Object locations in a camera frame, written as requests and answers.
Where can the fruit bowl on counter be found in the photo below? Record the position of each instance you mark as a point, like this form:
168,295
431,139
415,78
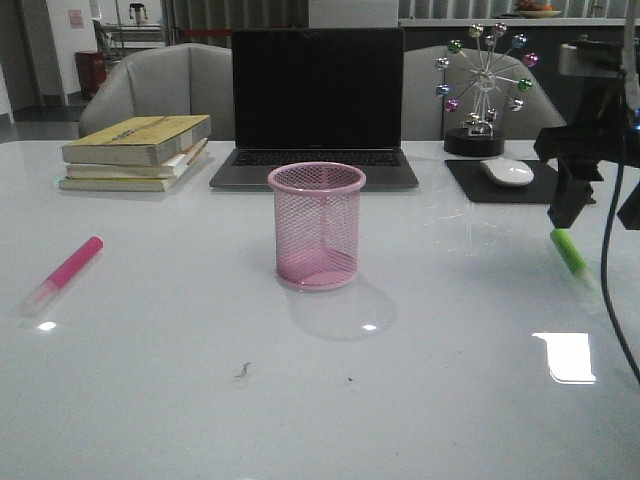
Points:
535,9

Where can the grey armchair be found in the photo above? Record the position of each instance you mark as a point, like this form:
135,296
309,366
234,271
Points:
183,79
423,117

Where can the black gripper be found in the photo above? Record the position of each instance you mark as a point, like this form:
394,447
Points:
604,128

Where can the grey open laptop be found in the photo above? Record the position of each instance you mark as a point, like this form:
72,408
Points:
317,94

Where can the pink mesh pen holder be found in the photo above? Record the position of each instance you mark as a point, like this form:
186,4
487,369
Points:
316,208

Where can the red trash bin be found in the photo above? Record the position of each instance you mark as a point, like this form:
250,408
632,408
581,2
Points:
91,72

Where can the black mouse pad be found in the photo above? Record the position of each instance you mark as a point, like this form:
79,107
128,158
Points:
478,187

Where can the left grey armchair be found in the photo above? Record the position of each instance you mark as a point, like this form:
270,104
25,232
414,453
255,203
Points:
183,79

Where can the pink highlighter pen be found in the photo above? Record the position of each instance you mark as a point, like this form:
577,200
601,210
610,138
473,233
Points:
53,285

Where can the white computer mouse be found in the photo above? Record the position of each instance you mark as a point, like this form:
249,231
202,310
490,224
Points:
507,172

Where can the middle white book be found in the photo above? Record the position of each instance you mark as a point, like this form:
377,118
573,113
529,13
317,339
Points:
171,169

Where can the bottom pale book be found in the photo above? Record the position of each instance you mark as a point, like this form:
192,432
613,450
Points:
130,185

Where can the top yellow book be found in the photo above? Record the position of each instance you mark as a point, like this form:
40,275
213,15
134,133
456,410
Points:
139,141

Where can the green highlighter pen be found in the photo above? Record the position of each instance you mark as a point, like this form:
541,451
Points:
571,256

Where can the right grey armchair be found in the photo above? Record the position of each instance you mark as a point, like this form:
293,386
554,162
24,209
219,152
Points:
423,117

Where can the ferris wheel desk toy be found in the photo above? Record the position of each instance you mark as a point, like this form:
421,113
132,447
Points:
482,82

